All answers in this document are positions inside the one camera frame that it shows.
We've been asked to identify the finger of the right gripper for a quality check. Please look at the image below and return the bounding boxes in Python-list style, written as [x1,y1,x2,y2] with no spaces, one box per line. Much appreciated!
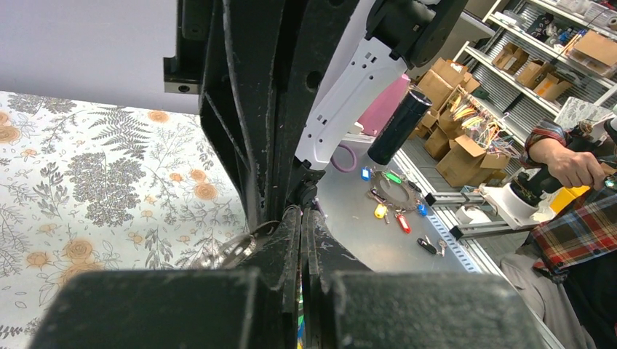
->
[264,1,358,220]
[200,1,286,230]

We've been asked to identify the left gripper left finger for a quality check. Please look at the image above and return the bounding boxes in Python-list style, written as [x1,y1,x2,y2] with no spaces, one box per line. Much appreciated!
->
[30,206,302,348]

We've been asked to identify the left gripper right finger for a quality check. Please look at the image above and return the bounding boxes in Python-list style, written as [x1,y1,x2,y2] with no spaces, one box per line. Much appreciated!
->
[301,209,544,348]

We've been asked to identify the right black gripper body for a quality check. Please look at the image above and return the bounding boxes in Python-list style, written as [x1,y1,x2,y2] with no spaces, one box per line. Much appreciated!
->
[163,0,214,95]

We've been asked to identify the keyring with coloured key tags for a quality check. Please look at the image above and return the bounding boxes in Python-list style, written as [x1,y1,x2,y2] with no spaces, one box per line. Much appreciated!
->
[189,220,280,270]

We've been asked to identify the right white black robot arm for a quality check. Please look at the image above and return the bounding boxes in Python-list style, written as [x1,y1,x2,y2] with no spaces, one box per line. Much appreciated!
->
[164,0,466,228]

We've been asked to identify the spare keyring with tags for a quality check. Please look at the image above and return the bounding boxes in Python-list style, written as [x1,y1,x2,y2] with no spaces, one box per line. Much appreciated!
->
[360,167,428,234]

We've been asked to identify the spare key with black fob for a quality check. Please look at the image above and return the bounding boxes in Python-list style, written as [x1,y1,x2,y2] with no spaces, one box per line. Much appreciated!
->
[416,236,447,257]

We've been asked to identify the pink bottle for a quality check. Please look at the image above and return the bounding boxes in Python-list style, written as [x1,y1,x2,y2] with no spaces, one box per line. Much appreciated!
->
[357,74,410,136]

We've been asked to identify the black cylindrical bottle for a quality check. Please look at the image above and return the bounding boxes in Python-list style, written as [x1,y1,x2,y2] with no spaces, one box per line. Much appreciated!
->
[367,87,432,166]

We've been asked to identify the floral patterned table mat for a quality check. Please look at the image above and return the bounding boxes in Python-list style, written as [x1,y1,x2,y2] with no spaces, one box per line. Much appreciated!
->
[1,92,247,348]

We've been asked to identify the cardboard boxes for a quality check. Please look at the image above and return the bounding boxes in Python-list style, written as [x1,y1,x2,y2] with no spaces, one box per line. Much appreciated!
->
[410,29,617,189]

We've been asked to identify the white round device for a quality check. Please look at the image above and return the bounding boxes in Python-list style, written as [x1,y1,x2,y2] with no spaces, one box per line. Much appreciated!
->
[479,165,563,230]

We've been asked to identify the metal storage shelf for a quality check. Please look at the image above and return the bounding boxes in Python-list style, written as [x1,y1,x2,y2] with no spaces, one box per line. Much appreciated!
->
[455,1,616,144]

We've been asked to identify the person in plaid shirt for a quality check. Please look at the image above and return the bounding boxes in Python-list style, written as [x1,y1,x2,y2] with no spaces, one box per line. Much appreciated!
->
[500,120,616,348]

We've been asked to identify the aluminium frame profiles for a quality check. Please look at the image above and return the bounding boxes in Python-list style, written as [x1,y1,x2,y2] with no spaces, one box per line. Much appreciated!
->
[423,190,541,242]

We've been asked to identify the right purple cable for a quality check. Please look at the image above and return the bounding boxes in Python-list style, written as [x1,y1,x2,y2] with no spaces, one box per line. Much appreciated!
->
[330,143,359,175]

